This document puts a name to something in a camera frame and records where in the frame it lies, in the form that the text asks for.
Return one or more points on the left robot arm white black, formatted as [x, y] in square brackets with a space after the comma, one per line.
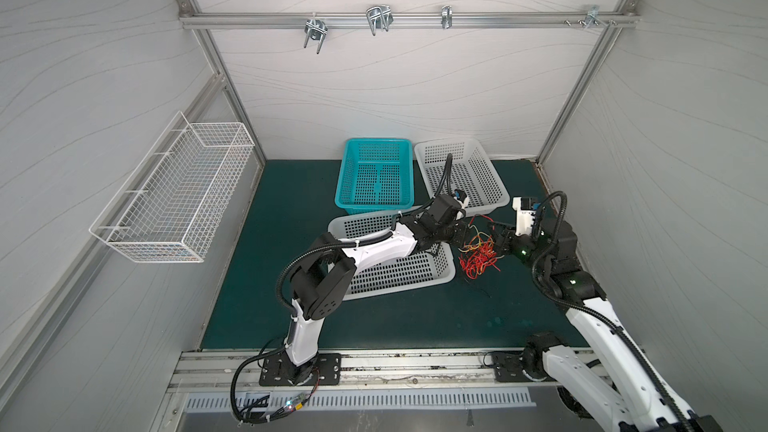
[313, 285]

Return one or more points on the teal plastic basket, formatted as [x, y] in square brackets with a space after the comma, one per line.
[375, 174]

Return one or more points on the metal bolt clamp right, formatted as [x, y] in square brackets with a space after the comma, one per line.
[592, 19]

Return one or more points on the white wire wall basket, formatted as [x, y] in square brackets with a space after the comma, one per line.
[169, 208]

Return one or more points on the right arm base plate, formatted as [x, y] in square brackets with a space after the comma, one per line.
[517, 366]

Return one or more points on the metal U-bolt clamp left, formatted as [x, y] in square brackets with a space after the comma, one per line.
[315, 30]

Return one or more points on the small white plastic basket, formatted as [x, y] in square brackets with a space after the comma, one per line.
[472, 172]

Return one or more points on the white slotted cable duct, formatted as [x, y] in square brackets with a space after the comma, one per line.
[383, 399]

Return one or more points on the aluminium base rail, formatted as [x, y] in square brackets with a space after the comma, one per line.
[359, 369]

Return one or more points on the metal u-bolt clamp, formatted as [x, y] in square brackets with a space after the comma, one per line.
[379, 17]
[315, 30]

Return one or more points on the horizontal aluminium rail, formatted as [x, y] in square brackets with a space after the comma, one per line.
[402, 20]

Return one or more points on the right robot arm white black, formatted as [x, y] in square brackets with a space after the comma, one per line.
[631, 395]

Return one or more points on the large white plastic basket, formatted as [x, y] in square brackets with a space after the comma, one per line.
[424, 269]

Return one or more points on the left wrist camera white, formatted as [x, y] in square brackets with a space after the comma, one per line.
[461, 197]

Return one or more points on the metal U-bolt clamp middle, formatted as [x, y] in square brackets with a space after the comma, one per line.
[379, 17]

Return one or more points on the metal bracket on rail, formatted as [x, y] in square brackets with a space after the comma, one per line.
[446, 17]

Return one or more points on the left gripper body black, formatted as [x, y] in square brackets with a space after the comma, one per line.
[452, 234]

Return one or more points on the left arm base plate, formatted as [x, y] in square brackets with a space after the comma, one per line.
[279, 371]

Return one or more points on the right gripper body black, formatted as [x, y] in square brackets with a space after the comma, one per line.
[510, 241]

